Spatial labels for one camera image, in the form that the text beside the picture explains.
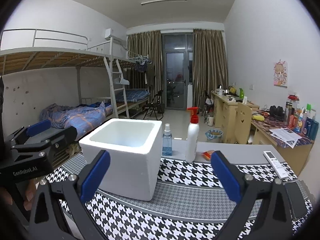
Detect person's left hand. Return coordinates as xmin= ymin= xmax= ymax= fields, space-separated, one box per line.
xmin=1 ymin=179 xmax=37 ymax=211

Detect blue plaid blanket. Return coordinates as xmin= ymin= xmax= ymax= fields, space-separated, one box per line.
xmin=39 ymin=102 xmax=113 ymax=141

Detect red snack packet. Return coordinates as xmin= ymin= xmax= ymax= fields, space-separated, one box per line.
xmin=201 ymin=150 xmax=215 ymax=161

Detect blue rimmed trash bin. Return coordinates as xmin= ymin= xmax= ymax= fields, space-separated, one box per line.
xmin=205 ymin=129 xmax=223 ymax=143

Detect houndstooth table mat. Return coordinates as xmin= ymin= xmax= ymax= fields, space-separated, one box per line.
xmin=42 ymin=152 xmax=315 ymax=240

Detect white remote control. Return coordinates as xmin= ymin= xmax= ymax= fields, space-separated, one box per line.
xmin=264 ymin=151 xmax=289 ymax=180

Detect white foam box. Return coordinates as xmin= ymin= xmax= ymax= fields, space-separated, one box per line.
xmin=79 ymin=118 xmax=162 ymax=201

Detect wooden chair smiley back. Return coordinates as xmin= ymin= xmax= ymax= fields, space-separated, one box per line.
xmin=234 ymin=103 xmax=252 ymax=144

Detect white lotion pump bottle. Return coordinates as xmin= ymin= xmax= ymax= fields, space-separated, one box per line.
xmin=185 ymin=107 xmax=200 ymax=163

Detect wooden desk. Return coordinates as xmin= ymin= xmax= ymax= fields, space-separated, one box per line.
xmin=211 ymin=91 xmax=313 ymax=175

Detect yellow object on desk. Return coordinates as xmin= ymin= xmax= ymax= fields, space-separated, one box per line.
xmin=252 ymin=114 xmax=265 ymax=122

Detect printed paper sheets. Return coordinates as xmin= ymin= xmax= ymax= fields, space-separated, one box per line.
xmin=269 ymin=128 xmax=302 ymax=148

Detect metal bunk bed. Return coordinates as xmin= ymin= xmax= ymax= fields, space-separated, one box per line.
xmin=1 ymin=42 xmax=144 ymax=135

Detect black smartphone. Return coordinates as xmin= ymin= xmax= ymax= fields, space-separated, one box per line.
xmin=284 ymin=183 xmax=307 ymax=220

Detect blue spray bottle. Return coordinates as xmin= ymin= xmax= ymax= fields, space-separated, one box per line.
xmin=162 ymin=124 xmax=172 ymax=157

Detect black headphones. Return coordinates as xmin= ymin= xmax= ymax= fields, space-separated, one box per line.
xmin=269 ymin=105 xmax=284 ymax=119

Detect green bottle on desk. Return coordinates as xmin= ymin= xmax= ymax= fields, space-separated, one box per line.
xmin=239 ymin=88 xmax=244 ymax=99

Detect black folding chair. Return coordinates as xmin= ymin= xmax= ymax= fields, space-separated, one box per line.
xmin=143 ymin=89 xmax=164 ymax=120

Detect white air conditioner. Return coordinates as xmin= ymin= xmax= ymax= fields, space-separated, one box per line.
xmin=104 ymin=28 xmax=123 ymax=43

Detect right brown curtain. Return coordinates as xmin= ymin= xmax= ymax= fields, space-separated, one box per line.
xmin=193 ymin=29 xmax=228 ymax=107

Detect brown curtain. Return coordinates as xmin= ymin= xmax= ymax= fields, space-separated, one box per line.
xmin=127 ymin=30 xmax=163 ymax=98
xmin=193 ymin=29 xmax=228 ymax=107

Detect left brown curtain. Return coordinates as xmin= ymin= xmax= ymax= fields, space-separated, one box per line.
xmin=127 ymin=30 xmax=163 ymax=98

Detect glass balcony door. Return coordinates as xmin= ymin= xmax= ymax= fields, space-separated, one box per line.
xmin=162 ymin=33 xmax=193 ymax=110

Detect cartoon girl wall poster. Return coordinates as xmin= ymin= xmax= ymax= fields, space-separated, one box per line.
xmin=273 ymin=60 xmax=288 ymax=87

